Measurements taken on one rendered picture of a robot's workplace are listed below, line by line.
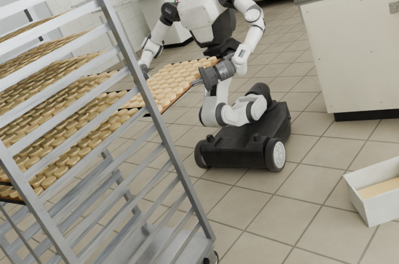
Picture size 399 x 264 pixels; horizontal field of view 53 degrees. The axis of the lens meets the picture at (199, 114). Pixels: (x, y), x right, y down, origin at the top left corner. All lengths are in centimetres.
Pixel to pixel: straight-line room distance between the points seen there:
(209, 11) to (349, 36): 84
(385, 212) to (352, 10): 113
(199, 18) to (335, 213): 127
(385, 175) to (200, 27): 126
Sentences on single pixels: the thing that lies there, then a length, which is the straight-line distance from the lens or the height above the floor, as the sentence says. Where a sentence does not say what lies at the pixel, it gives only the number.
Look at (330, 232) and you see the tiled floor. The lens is 205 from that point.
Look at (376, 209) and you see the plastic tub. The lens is 199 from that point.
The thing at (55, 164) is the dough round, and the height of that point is 87.
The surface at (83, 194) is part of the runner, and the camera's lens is 146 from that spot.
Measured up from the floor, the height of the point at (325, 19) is 72.
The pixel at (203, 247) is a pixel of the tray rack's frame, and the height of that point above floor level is 15.
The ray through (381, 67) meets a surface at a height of 37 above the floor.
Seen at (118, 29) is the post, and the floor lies 121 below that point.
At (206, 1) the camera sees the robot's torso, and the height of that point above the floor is 108.
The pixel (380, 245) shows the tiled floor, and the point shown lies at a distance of 196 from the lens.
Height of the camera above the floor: 141
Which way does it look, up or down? 23 degrees down
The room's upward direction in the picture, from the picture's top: 22 degrees counter-clockwise
